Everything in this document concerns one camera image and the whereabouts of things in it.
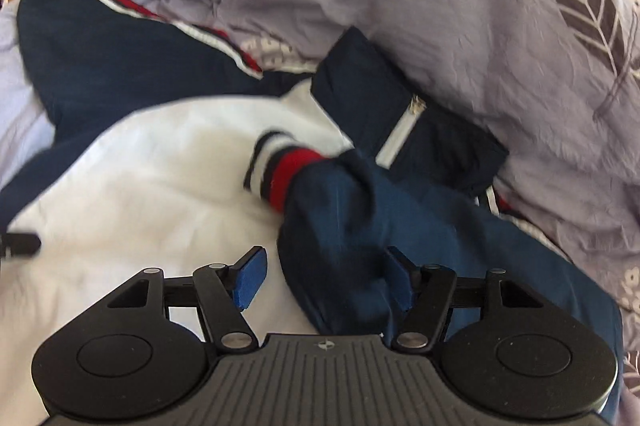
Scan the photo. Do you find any purple floral duvet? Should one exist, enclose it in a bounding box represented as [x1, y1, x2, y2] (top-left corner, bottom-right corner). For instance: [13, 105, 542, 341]
[0, 0, 640, 426]

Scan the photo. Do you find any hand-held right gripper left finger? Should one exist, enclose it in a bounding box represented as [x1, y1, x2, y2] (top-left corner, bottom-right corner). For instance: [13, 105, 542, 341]
[105, 246, 259, 353]

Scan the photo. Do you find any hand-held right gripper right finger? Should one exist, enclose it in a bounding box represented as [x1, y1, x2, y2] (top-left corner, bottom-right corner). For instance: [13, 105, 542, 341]
[385, 246, 548, 353]

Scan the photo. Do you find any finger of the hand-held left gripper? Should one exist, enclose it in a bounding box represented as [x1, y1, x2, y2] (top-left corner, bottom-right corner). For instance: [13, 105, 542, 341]
[0, 232, 42, 259]

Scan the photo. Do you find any navy and white jacket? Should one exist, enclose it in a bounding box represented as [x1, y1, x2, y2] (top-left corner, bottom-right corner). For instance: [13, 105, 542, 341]
[0, 0, 623, 426]

